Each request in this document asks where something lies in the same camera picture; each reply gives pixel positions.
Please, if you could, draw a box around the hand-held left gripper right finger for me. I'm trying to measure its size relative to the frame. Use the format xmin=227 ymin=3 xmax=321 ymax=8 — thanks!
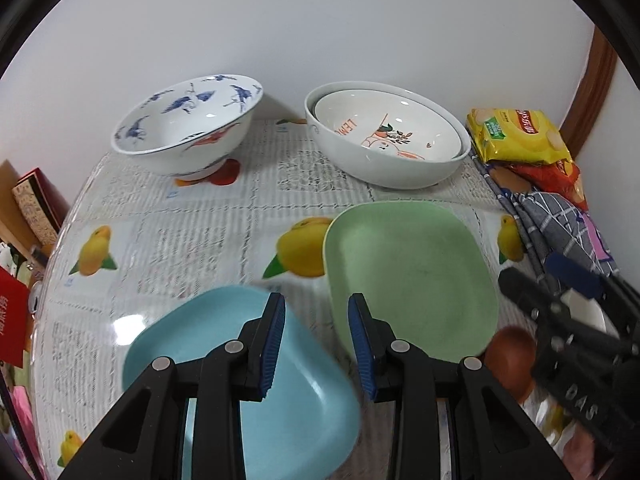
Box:
xmin=347 ymin=293 xmax=573 ymax=480

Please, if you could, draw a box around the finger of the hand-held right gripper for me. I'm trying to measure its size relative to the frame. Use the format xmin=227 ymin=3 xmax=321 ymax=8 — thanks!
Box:
xmin=499 ymin=266 xmax=640 ymax=357
xmin=545 ymin=254 xmax=640 ymax=326

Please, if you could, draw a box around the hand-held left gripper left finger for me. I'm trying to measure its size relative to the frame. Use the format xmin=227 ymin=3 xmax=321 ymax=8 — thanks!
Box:
xmin=57 ymin=292 xmax=287 ymax=480

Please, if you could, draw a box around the plain white bowl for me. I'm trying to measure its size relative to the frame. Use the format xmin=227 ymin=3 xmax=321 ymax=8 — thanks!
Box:
xmin=560 ymin=287 xmax=621 ymax=336

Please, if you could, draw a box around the small brown bowl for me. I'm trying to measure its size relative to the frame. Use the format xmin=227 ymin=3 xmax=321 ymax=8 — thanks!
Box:
xmin=484 ymin=326 xmax=538 ymax=403

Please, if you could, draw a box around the light blue plate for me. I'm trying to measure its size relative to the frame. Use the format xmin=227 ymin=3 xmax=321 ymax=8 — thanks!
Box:
xmin=122 ymin=285 xmax=363 ymax=480

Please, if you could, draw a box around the light green plate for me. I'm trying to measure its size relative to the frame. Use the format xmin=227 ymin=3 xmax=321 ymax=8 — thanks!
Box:
xmin=322 ymin=201 xmax=500 ymax=363

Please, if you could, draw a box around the grey checked cloth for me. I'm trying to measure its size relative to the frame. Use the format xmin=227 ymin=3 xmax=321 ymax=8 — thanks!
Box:
xmin=472 ymin=157 xmax=621 ymax=281

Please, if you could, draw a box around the red snack packet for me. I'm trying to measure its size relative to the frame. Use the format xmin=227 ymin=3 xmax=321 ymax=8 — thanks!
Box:
xmin=510 ymin=157 xmax=590 ymax=211

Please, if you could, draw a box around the brown packet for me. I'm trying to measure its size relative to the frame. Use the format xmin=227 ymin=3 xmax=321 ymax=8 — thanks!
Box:
xmin=492 ymin=164 xmax=532 ymax=194

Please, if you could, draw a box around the fruit print tablecloth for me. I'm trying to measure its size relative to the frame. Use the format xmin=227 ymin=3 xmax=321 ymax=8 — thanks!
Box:
xmin=30 ymin=115 xmax=566 ymax=480

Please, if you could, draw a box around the yellow snack packet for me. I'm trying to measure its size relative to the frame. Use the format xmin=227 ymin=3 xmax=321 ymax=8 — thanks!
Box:
xmin=466 ymin=108 xmax=572 ymax=163

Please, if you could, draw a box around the large white bowl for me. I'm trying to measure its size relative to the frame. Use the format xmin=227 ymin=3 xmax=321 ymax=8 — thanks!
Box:
xmin=304 ymin=81 xmax=472 ymax=190

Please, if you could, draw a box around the white bowl with orange print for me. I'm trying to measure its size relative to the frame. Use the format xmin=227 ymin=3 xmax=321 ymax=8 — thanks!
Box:
xmin=312 ymin=89 xmax=463 ymax=161

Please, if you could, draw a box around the blue crane pattern bowl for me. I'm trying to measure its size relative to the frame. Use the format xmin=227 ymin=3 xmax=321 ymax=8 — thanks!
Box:
xmin=111 ymin=74 xmax=264 ymax=181

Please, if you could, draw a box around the red paper card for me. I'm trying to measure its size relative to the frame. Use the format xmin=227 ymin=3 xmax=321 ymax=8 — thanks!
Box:
xmin=0 ymin=265 xmax=32 ymax=367

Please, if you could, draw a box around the patterned red box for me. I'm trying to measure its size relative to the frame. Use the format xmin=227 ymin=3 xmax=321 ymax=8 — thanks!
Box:
xmin=12 ymin=167 xmax=71 ymax=247

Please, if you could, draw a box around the brown wooden door frame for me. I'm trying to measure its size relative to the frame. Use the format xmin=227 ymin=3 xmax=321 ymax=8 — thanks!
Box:
xmin=560 ymin=25 xmax=619 ymax=161

